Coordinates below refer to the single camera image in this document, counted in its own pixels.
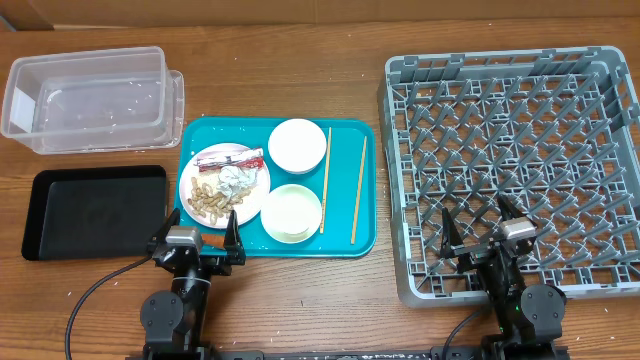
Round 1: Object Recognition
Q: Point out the pale green cup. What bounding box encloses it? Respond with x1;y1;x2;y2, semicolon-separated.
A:
260;184;322;244

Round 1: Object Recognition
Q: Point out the pink bowl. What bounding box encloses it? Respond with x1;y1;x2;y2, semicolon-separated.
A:
268;119;327;175

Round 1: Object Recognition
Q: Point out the white tissue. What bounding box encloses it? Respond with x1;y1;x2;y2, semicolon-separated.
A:
217;166;258;198

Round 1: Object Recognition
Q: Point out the orange carrot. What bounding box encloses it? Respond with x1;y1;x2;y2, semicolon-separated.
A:
202;234;225;249

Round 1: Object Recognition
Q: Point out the pile of peanuts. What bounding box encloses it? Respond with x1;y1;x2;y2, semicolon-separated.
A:
187;177;250;225

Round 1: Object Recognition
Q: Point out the black plastic tray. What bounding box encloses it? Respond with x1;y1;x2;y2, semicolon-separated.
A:
21;165;169;261

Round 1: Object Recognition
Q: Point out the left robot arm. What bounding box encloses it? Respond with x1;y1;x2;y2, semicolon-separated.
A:
140;209;246;359

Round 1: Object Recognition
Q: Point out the clear plastic bin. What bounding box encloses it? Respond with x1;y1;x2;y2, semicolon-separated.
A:
1;46;185;155

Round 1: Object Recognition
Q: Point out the grey dishwasher rack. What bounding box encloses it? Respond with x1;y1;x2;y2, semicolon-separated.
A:
379;46;639;308

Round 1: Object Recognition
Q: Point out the red snack wrapper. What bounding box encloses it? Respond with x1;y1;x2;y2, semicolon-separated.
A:
196;148;264;172

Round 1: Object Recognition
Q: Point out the pink plate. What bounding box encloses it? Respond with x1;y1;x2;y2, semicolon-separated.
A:
177;143;271;229

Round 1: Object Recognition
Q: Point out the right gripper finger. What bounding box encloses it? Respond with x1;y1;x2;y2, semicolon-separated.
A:
497;195;525;221
440;208;464;259

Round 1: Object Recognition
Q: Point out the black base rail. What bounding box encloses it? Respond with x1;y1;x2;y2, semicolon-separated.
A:
124;345;571;360

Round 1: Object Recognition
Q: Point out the pile of rice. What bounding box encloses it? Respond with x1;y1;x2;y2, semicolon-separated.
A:
197;170;220;194

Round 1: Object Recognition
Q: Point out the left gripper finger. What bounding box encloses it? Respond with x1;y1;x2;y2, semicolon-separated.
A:
151;208;180;244
223;210;246;266

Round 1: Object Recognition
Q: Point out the teal serving tray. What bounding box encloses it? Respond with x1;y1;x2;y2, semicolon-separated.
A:
175;117;377;258

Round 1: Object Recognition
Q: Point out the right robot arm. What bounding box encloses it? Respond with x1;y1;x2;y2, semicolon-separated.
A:
438;195;570;360

